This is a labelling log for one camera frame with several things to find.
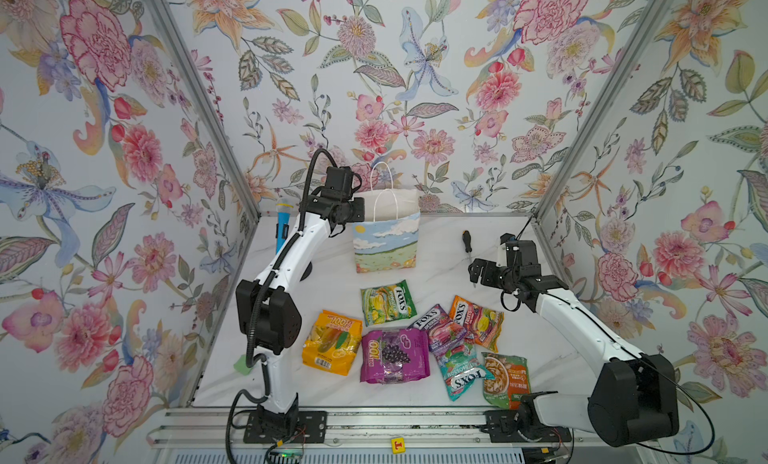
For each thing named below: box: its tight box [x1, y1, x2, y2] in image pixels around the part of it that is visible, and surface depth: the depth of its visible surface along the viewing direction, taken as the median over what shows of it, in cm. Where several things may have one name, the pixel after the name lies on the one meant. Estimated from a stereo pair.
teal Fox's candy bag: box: [436, 343, 496, 402], surface depth 82 cm
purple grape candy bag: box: [360, 328, 430, 384], surface depth 82 cm
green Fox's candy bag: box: [360, 279, 417, 327], surface depth 95 cm
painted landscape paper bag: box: [352, 161, 421, 274], surface depth 92 cm
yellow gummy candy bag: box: [302, 310, 362, 376], surface depth 84 cm
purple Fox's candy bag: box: [410, 304, 467, 353], surface depth 88 cm
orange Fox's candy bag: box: [450, 295, 504, 353], surface depth 91 cm
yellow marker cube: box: [391, 437, 406, 455], surface depth 72 cm
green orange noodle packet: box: [482, 352, 531, 410], surface depth 82 cm
